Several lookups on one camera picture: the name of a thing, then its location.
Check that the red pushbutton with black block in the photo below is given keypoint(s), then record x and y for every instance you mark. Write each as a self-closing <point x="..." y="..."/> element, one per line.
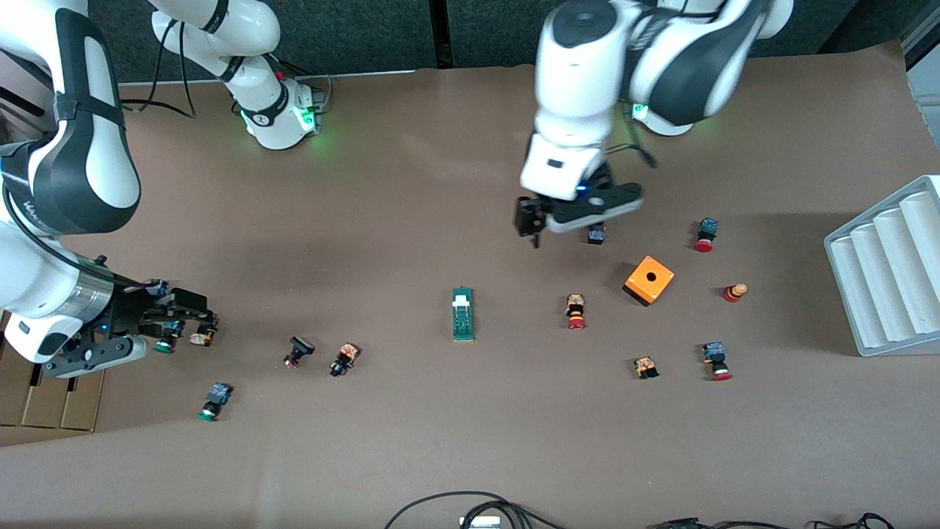
<point x="596" y="236"/>

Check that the black and beige selector switch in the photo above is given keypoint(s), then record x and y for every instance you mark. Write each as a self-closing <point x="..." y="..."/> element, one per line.
<point x="202" y="339"/>

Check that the green pushbutton with blue block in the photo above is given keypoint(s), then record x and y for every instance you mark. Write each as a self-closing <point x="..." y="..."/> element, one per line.
<point x="214" y="401"/>
<point x="166" y="344"/>
<point x="156" y="286"/>

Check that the white adapter plug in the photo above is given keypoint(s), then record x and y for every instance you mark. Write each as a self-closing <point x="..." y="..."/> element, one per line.
<point x="479" y="522"/>

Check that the grey ribbed tray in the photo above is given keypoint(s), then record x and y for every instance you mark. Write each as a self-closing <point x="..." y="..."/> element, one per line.
<point x="881" y="279"/>

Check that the red pushbutton with blue block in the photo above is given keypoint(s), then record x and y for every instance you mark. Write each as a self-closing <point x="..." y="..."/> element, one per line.
<point x="716" y="361"/>
<point x="706" y="235"/>

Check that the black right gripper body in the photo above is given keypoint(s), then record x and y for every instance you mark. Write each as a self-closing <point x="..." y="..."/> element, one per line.
<point x="134" y="306"/>

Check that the red and yellow knob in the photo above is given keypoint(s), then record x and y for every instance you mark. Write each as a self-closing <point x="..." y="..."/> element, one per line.
<point x="734" y="292"/>

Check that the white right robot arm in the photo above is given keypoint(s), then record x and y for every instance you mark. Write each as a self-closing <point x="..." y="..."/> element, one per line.
<point x="29" y="279"/>

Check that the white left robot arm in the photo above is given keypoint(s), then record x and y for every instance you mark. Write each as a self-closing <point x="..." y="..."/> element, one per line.
<point x="573" y="73"/>

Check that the brown cardboard box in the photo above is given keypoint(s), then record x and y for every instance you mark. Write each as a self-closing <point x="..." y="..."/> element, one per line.
<point x="44" y="404"/>

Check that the black button with orange block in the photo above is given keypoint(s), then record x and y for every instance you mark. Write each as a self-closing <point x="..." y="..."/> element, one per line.
<point x="344" y="359"/>

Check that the orange button enclosure box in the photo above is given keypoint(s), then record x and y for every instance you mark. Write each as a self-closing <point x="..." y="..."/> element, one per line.
<point x="639" y="283"/>

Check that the black square button red base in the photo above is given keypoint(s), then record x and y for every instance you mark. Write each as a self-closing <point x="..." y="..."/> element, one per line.
<point x="297" y="351"/>

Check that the small orange contact block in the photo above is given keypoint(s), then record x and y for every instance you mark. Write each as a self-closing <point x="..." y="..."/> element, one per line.
<point x="645" y="366"/>

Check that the black vertical post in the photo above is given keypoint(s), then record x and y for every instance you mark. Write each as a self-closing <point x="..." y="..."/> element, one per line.
<point x="440" y="33"/>

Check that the red mushroom button orange block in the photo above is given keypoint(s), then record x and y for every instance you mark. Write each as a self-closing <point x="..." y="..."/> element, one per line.
<point x="576" y="311"/>

